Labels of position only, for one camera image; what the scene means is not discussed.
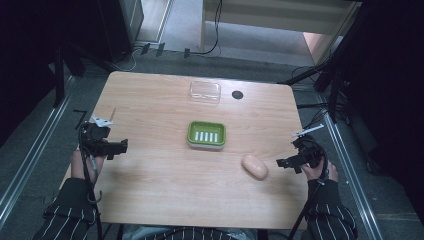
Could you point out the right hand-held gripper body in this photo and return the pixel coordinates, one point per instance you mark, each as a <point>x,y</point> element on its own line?
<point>310,151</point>

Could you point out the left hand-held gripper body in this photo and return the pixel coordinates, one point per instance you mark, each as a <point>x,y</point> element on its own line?
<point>95,136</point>

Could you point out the pink soap bar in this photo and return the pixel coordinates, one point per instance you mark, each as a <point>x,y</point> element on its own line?
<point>255,167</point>

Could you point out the person's right hand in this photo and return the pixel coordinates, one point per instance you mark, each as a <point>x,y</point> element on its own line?
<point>316,172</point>

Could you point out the person's left hand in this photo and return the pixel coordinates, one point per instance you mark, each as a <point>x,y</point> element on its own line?
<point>79,166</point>

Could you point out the black hex key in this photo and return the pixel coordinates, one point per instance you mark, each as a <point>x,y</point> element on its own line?
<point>80,117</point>

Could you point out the black metal stand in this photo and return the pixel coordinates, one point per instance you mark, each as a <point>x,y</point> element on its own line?
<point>333,66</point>
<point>60,76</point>

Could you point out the black table grommet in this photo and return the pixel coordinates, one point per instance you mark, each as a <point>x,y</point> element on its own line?
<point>237,94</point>

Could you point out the green soap dish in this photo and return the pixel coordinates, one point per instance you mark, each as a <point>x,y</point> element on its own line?
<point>206,135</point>

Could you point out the small black block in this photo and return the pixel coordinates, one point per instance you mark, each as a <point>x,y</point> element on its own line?
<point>187,53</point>
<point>145,49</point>
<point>160,49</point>

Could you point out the clear plastic lid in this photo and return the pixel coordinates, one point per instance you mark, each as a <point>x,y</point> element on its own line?
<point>205,92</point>

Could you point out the person's lap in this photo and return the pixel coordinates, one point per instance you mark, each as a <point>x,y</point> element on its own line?
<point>186,234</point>

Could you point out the black cabinet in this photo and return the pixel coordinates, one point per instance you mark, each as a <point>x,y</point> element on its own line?
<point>116,26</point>

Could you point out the light wooden furniture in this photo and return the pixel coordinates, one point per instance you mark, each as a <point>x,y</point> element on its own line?
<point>266,16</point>

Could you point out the aluminium floor rail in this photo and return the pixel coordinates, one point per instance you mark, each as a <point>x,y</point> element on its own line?
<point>30,160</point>
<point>353,180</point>

